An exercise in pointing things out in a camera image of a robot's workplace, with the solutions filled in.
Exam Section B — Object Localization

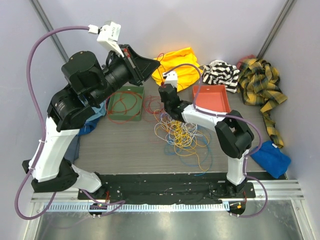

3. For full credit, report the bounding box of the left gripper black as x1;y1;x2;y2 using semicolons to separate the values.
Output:
90;44;161;106

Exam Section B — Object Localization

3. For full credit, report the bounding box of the red cable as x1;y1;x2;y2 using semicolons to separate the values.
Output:
106;90;144;125
144;52;167;123

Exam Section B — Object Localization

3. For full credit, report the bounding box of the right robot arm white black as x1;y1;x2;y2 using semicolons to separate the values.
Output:
158;83;254;198

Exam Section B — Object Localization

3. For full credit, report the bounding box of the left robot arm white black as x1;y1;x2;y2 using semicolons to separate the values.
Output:
22;44;160;200

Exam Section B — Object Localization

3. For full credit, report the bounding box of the orange-red plastic tray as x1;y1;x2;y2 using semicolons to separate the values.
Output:
195;85;231;113

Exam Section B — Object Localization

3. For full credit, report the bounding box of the green plastic tray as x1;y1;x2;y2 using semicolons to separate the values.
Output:
107;85;145;124

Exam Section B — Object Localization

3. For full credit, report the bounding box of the black white striped cloth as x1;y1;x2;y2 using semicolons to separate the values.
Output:
200;59;241;93

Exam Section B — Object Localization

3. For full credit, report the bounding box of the light blue cloth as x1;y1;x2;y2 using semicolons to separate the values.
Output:
86;101;107;122

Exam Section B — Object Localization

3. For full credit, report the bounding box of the blue plaid cloth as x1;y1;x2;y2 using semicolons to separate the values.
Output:
77;117;101;137

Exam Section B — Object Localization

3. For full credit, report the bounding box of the yellow black plaid cloth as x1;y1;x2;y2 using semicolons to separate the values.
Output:
238;58;288;148

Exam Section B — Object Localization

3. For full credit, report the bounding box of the pink cloth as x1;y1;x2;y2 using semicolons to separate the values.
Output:
236;54;256;69

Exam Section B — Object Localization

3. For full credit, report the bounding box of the grey folded cloth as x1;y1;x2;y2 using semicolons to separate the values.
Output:
64;135;81;164

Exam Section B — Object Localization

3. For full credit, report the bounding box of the bright blue cloth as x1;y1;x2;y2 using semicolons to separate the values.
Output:
251;140;291;179

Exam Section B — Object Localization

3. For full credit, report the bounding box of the white cable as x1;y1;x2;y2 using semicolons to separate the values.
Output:
153;109;201;148

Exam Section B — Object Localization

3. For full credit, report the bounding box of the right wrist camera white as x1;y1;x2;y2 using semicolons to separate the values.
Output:
162;70;178;91

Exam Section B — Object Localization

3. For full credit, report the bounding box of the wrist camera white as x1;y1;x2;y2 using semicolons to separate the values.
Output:
162;70;178;91
88;21;124;58

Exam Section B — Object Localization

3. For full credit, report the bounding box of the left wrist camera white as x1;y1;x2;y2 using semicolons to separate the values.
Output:
88;21;124;58

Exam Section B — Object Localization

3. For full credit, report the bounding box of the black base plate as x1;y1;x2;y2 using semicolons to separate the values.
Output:
77;172;256;206

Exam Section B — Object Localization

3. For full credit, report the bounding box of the white slotted cable duct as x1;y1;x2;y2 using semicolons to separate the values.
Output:
47;202;230;213

